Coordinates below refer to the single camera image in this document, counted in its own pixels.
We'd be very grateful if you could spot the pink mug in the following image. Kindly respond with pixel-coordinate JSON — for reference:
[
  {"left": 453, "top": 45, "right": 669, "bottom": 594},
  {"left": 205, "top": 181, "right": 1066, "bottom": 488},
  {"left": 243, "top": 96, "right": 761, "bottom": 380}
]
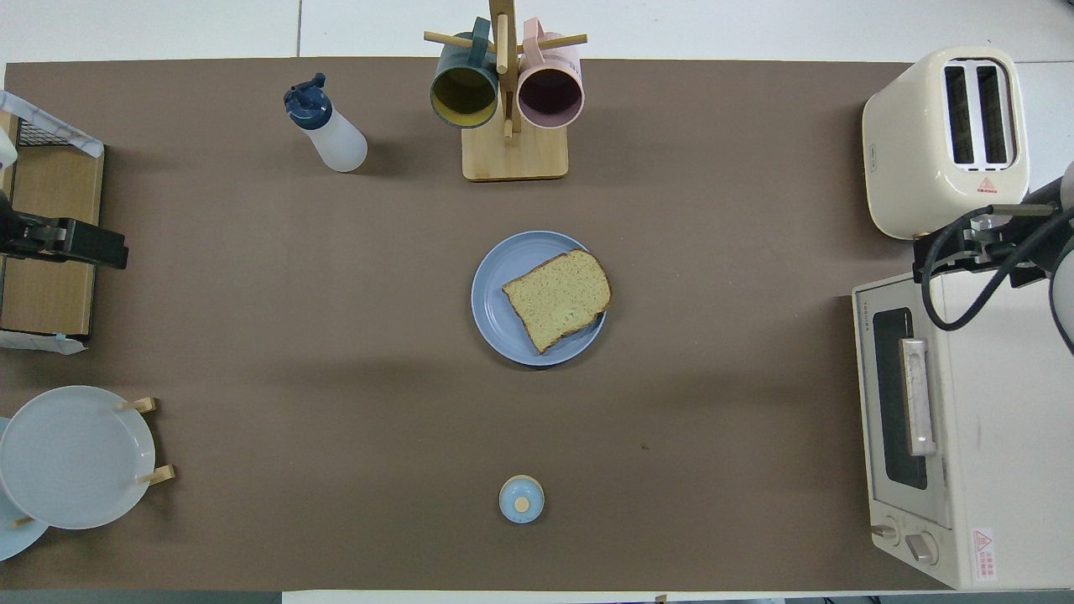
[{"left": 517, "top": 17, "right": 585, "bottom": 130}]

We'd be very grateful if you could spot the cream two-slot toaster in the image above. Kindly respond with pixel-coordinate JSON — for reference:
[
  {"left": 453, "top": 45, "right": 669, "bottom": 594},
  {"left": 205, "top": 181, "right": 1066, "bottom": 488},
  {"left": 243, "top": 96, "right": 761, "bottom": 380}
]
[{"left": 862, "top": 46, "right": 1031, "bottom": 240}]

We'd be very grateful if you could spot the blue round plate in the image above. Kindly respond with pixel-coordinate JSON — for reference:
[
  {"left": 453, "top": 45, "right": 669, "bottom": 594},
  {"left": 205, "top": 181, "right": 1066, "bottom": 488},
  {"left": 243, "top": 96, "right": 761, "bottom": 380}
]
[{"left": 471, "top": 231, "right": 608, "bottom": 367}]

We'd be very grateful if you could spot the light blue plate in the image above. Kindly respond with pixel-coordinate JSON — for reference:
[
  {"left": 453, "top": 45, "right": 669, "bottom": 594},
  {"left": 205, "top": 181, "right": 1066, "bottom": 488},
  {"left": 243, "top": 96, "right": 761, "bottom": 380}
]
[{"left": 0, "top": 415, "right": 50, "bottom": 561}]

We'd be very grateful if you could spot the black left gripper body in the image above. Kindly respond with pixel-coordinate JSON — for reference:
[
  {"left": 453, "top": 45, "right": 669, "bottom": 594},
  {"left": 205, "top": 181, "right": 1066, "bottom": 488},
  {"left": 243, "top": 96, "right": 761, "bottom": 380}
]
[{"left": 0, "top": 189, "right": 24, "bottom": 257}]

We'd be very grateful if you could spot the wooden mug tree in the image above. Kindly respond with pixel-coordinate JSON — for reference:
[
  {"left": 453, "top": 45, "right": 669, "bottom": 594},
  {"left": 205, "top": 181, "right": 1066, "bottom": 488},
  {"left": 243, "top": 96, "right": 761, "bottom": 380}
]
[{"left": 423, "top": 0, "right": 588, "bottom": 182}]

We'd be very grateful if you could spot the white seasoning bottle blue cap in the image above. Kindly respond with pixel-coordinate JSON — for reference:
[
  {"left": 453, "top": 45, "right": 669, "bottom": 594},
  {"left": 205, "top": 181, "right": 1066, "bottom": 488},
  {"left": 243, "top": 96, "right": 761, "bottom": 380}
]
[{"left": 284, "top": 73, "right": 368, "bottom": 174}]

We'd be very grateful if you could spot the grey plate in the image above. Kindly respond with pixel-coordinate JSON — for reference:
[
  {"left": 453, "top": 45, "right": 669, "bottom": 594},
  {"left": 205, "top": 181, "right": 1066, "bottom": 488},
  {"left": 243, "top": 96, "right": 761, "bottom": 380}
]
[{"left": 0, "top": 385, "right": 157, "bottom": 530}]

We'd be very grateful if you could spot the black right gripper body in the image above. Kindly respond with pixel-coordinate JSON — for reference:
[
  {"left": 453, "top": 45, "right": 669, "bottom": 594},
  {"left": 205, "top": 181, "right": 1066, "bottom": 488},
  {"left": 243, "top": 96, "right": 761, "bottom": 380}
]
[{"left": 1011, "top": 197, "right": 1060, "bottom": 290}]

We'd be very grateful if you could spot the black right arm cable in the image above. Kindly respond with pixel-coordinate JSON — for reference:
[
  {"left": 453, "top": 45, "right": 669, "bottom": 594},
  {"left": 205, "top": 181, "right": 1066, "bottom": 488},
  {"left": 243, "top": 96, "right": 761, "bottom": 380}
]
[{"left": 920, "top": 206, "right": 1074, "bottom": 330}]

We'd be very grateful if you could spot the wooden plate rack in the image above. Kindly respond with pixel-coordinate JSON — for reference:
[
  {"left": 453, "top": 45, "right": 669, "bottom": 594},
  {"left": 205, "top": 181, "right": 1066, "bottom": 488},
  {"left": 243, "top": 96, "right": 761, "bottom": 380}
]
[{"left": 8, "top": 396, "right": 176, "bottom": 531}]

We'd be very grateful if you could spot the brown table mat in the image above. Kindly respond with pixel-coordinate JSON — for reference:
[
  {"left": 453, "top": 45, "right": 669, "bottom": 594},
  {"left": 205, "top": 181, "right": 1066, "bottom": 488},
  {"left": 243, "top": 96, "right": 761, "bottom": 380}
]
[{"left": 0, "top": 57, "right": 949, "bottom": 592}]

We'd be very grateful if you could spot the small blue lid wooden knob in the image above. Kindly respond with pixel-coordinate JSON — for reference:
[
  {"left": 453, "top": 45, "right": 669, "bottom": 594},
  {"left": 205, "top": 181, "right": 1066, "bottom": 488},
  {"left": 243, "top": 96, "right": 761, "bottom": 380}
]
[{"left": 498, "top": 475, "right": 546, "bottom": 525}]

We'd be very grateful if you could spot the wooden shelf black wire basket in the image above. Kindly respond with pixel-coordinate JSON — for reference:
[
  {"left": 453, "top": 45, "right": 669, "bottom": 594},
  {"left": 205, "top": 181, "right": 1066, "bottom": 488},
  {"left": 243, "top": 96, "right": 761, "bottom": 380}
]
[{"left": 0, "top": 109, "right": 106, "bottom": 336}]

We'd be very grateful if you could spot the white toaster oven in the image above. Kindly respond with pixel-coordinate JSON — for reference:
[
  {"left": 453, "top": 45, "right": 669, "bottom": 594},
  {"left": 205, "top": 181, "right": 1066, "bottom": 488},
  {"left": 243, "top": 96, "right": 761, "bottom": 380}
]
[{"left": 852, "top": 267, "right": 1074, "bottom": 591}]

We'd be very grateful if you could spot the toasted bread slice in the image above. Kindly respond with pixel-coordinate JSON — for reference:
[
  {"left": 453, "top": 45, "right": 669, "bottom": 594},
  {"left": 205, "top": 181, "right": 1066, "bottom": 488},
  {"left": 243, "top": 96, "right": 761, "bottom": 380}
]
[{"left": 502, "top": 248, "right": 613, "bottom": 355}]

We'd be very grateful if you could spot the teal mug yellow inside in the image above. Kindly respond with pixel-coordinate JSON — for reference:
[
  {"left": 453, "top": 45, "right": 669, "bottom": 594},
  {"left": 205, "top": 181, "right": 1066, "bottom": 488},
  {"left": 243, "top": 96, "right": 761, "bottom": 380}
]
[{"left": 430, "top": 17, "right": 501, "bottom": 130}]

